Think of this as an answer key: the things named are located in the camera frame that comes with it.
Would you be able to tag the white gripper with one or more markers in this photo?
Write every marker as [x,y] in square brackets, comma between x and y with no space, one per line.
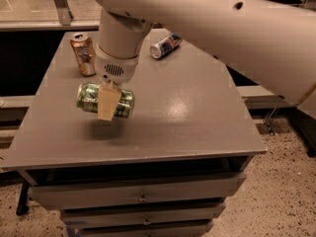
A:
[115,69]

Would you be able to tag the green soda can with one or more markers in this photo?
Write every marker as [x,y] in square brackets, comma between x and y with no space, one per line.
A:
[87,100]

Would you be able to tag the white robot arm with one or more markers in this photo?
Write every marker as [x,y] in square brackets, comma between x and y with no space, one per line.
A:
[270,43]

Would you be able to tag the gold orange soda can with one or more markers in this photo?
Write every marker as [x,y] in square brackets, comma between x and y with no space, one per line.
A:
[82,45]

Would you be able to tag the blue silver energy drink can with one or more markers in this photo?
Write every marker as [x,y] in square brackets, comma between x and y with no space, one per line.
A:
[165,45]

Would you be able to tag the grey drawer cabinet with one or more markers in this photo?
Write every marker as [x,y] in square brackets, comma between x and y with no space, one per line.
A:
[188,120]

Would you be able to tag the middle grey drawer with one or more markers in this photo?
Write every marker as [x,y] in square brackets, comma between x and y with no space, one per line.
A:
[143,214]

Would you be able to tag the grey drawer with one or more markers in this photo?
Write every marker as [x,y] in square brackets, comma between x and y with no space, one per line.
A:
[143,214]
[138,191]
[166,229]

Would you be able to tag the top grey drawer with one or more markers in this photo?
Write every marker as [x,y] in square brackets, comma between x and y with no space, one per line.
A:
[138,191]

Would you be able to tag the bottom grey drawer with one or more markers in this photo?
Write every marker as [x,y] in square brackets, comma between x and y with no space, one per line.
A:
[166,229]

